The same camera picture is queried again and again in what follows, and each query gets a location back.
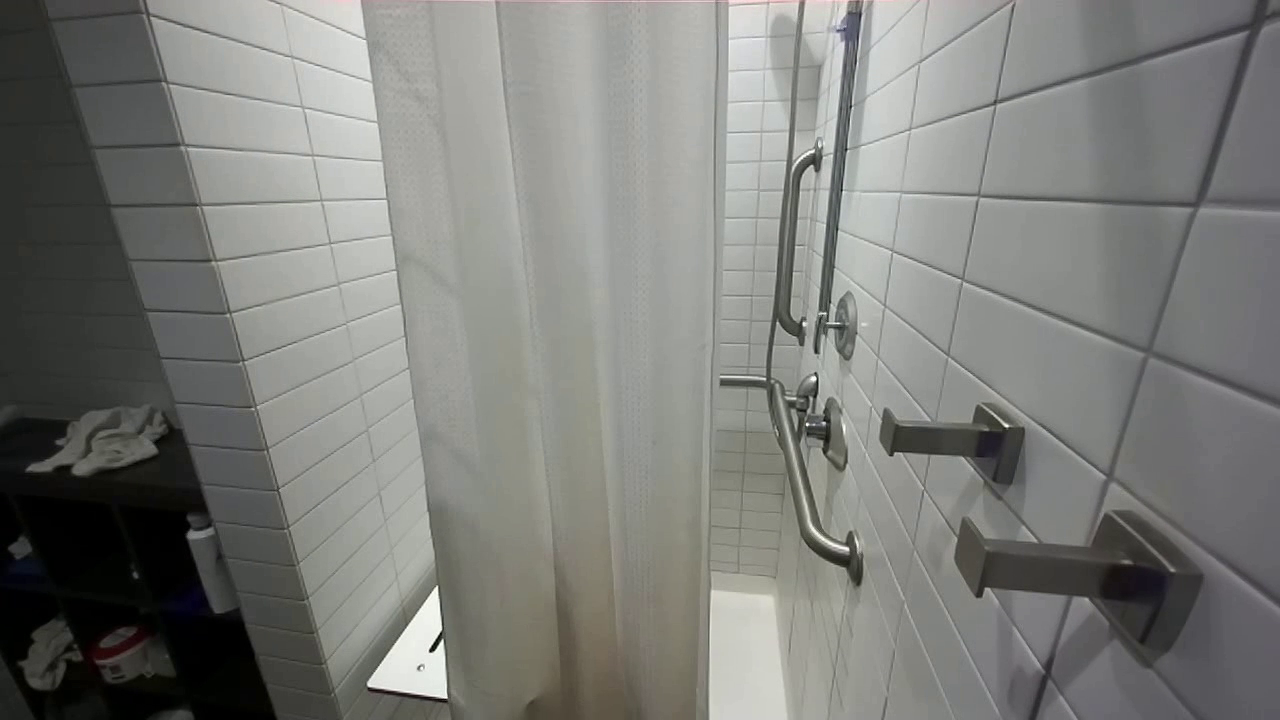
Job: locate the white shower curtain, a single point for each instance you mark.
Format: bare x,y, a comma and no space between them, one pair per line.
561,361

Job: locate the short vertical metal grab bar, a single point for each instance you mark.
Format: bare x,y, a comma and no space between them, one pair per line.
785,240

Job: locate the metal shower valve with lever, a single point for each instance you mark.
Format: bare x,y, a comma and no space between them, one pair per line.
827,424

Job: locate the round metal shower valve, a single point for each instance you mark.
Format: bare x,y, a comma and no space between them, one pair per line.
840,327

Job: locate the long angled metal grab bar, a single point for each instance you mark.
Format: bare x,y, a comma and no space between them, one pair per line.
801,492

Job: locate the tall metal shower slide bar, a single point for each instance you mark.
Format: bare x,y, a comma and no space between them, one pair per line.
839,172

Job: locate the white slotted shower bench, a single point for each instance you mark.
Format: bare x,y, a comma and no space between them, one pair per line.
414,663

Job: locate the white plastic bottle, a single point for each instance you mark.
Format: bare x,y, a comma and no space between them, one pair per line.
209,566

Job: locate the crumpled white towel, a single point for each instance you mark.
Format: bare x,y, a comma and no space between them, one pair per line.
102,439

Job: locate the dark cubby shelf unit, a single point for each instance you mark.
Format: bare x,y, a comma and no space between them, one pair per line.
123,525

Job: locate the red and white container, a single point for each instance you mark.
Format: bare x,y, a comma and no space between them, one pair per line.
126,653

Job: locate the small white cloth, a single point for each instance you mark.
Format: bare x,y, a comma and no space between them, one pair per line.
51,653

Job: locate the small square metal wall hook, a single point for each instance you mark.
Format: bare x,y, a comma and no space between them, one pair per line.
952,434

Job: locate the large square metal wall hook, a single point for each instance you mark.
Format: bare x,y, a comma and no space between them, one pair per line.
1083,568

